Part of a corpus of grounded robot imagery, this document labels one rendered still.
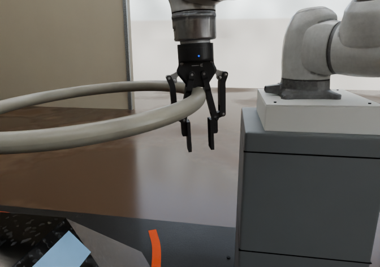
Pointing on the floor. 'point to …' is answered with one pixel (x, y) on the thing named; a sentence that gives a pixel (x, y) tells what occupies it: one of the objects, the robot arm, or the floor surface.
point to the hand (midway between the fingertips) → (199, 135)
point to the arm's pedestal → (305, 197)
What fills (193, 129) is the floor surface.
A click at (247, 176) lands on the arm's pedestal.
